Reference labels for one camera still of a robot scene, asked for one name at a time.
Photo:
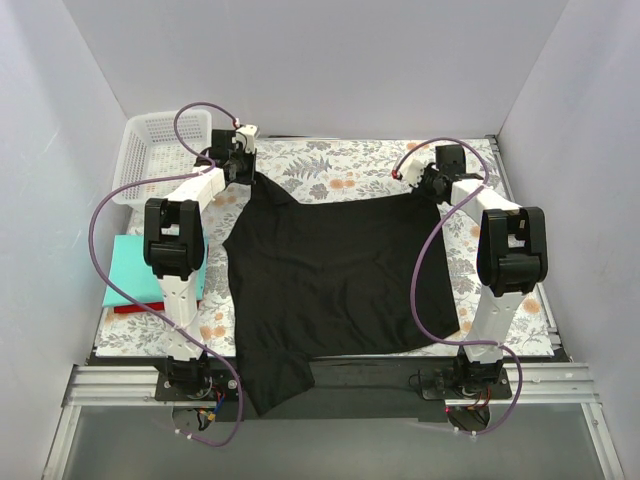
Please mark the folded red t shirt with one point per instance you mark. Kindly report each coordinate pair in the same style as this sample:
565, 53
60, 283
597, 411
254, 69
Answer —
140, 307

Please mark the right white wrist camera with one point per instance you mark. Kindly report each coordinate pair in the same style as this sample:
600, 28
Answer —
410, 171

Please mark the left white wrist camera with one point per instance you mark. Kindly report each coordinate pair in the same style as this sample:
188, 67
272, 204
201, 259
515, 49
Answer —
244, 137

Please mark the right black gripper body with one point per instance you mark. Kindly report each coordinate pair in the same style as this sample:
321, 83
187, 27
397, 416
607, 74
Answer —
430, 185

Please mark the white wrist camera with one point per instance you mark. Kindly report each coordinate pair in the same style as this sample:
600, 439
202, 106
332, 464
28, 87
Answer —
244, 137
410, 171

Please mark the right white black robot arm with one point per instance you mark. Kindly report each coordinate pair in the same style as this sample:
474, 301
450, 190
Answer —
511, 260

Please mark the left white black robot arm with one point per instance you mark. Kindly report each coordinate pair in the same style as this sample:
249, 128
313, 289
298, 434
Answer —
174, 246

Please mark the white plastic basket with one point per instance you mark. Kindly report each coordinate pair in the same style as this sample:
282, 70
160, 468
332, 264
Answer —
157, 145

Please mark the floral table mat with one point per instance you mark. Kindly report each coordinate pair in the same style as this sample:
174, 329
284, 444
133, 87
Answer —
320, 171

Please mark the black t shirt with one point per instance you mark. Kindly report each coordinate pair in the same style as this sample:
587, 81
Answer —
360, 277

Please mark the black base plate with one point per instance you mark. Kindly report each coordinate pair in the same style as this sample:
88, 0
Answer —
390, 388

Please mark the aluminium front rail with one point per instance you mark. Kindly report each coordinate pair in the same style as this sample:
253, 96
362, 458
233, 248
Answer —
543, 383

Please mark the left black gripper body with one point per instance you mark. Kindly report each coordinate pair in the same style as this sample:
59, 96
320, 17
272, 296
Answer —
245, 170

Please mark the folded teal t shirt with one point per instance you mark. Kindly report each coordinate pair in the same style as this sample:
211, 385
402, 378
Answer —
129, 272

